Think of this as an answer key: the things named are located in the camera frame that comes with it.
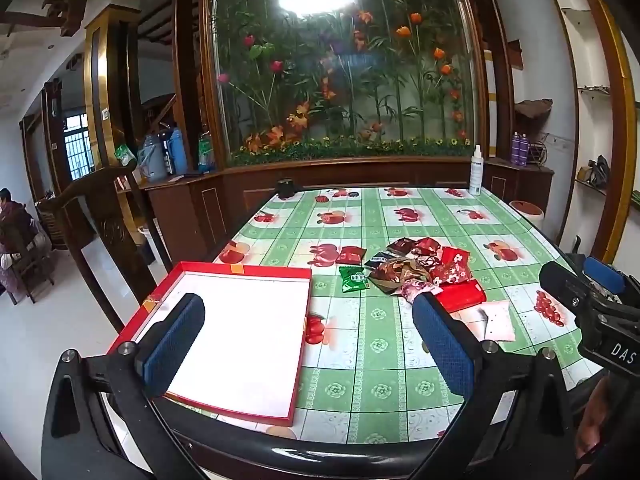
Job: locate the bright red snack packet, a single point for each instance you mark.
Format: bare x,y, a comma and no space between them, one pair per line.
427,246

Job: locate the red white patterned snack packet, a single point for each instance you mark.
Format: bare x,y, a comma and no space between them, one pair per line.
452,267

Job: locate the green checked fruit tablecloth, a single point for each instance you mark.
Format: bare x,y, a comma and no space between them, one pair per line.
380,360

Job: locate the artificial flower display panel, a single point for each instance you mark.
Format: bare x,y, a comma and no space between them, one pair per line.
350,85

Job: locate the white spray bottle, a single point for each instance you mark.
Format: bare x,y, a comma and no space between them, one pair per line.
476,175

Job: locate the small red gold snack packet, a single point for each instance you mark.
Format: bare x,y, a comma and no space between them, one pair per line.
351,255

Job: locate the carved wooden chair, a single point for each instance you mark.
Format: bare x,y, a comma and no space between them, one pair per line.
107,220

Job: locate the dark wooden cabinet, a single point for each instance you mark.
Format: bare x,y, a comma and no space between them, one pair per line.
240,200

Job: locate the brown wooden ornament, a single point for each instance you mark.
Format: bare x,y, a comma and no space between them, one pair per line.
532,108

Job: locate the dark item on glass shelf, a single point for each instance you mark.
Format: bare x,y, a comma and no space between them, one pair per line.
595,172

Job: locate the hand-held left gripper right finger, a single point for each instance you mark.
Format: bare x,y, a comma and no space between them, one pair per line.
442,345

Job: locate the black cup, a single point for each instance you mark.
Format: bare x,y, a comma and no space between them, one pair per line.
286,190

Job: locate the green plastic bag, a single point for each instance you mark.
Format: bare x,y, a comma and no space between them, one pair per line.
124,155

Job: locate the large red snack packet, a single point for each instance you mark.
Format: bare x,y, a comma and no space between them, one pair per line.
462,297

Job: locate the white bin with red lid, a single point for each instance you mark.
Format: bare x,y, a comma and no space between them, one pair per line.
527,215

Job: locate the dark red snack packet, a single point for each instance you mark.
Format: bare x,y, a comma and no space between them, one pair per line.
401,246

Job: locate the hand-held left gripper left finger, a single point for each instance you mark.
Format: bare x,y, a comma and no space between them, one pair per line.
172,345

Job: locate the blue thermos flask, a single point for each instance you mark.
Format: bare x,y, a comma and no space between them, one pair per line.
178,152

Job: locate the person's right hand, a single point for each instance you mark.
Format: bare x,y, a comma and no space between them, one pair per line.
595,420

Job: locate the gold-trimmed wooden pillar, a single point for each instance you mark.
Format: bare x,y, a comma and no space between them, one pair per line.
100,85

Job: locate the dark purple snack packet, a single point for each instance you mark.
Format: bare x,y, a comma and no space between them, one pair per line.
377,261

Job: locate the white pink snack packet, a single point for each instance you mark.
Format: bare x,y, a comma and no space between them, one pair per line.
497,322

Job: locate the red box with white inside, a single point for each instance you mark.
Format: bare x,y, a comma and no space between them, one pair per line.
240,340

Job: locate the purple bottle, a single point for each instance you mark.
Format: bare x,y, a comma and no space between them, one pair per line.
515,149
524,150

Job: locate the green snack packet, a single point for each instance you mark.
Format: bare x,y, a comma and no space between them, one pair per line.
354,280

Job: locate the small wooden chair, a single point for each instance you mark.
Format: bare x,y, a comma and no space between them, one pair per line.
30,270

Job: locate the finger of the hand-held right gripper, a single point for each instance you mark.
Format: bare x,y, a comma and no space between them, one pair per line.
605,272
560,280

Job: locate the barred window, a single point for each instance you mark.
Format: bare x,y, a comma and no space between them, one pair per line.
76,147

